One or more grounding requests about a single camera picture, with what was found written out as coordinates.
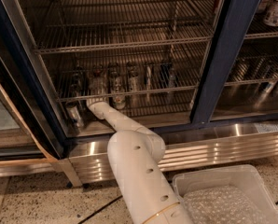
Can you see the open glass fridge door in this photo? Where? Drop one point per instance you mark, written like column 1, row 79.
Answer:
column 23, row 145

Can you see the blue can back right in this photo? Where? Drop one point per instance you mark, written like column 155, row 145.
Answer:
column 167, row 75

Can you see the white red slim can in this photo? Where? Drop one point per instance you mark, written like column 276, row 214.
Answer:
column 149, row 73

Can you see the middle wire shelf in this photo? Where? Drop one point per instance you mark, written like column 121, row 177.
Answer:
column 187, row 68

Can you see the white red can front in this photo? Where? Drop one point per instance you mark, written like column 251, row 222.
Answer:
column 119, row 100

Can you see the right compartment wire shelf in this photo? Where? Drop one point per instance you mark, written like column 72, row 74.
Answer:
column 257, row 59

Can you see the silver can front left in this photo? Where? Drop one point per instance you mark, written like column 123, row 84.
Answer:
column 74, row 115

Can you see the brown can back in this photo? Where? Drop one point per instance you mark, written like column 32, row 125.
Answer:
column 113, row 73

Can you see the stainless steel glass fridge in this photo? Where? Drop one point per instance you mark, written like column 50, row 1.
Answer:
column 203, row 74

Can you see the red coke can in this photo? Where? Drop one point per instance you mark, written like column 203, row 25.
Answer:
column 98, row 79

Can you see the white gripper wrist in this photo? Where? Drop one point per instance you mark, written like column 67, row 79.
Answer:
column 94, row 104

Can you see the silver white can back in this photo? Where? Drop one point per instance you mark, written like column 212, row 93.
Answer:
column 133, row 77

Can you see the clear plastic bin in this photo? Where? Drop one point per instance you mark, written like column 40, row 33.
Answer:
column 244, row 177

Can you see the dark can back left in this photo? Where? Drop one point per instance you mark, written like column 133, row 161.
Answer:
column 77, row 81

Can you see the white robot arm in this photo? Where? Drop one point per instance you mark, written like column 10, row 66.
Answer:
column 134, row 152

